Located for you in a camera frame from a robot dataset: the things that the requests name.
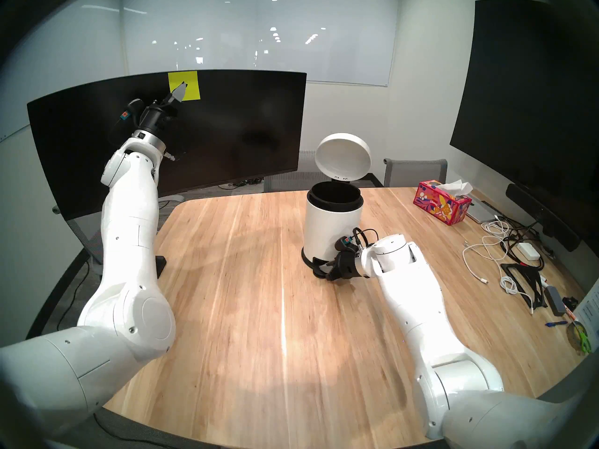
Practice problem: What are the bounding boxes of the left camera cable orange plug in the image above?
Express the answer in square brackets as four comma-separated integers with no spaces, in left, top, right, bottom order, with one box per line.
[110,108,129,140]

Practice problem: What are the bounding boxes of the white paper sign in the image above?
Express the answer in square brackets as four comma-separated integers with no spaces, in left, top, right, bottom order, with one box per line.
[573,279,599,341]

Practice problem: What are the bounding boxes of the white pedal trash can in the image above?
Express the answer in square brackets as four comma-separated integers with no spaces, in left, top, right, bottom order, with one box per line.
[301,181,365,272]

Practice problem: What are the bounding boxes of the black triangular stand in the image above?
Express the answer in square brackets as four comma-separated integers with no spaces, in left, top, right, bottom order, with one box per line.
[500,263,549,308]

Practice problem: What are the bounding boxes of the grey adapter hub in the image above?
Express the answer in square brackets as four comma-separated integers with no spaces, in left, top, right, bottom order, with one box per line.
[544,286,567,315]

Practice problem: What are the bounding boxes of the yellow sticky note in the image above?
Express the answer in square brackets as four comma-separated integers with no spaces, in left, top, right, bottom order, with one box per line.
[168,71,201,101]

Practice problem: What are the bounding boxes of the black cable tangle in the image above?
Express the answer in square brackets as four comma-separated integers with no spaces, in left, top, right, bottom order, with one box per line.
[501,217,548,271]

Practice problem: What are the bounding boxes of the black right wrist cables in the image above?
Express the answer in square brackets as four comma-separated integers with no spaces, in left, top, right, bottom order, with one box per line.
[351,227,379,248]

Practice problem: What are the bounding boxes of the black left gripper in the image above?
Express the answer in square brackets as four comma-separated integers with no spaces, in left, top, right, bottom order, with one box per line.
[138,82,189,136]

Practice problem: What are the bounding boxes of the long white charging cable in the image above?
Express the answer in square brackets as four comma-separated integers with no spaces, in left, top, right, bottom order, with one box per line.
[462,218,511,285]

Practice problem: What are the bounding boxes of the clear tape roll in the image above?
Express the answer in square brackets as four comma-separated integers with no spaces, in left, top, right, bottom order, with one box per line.
[565,319,594,356]

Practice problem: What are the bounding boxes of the curved black computer monitor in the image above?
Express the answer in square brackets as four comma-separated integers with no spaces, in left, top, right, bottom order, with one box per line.
[27,69,307,219]

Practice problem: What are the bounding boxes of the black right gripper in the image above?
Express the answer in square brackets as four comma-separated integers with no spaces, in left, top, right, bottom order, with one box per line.
[323,249,363,281]

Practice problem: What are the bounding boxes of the grey mesh office chair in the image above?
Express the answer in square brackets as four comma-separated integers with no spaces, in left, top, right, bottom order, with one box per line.
[383,158,448,188]
[264,149,328,192]

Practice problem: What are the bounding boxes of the silver laptop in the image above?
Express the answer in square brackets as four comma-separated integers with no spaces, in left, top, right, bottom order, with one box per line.
[466,193,504,224]

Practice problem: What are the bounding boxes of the black floor cable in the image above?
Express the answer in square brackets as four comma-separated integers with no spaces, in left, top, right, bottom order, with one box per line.
[56,261,89,333]

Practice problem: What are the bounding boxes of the large black wall television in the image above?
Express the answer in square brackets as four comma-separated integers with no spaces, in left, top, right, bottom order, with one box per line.
[450,0,599,229]

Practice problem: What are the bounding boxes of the glass wall whiteboard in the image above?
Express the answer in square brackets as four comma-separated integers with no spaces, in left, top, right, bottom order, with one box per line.
[123,0,398,87]

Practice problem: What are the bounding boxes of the pink patterned tissue box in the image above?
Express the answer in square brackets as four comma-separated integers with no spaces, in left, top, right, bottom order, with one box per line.
[413,179,473,226]

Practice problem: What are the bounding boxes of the coiled white cable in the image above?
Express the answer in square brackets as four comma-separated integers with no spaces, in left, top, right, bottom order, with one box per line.
[500,275,535,315]

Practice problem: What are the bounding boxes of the white trash can lid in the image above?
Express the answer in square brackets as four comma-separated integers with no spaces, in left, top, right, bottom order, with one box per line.
[314,133,372,181]

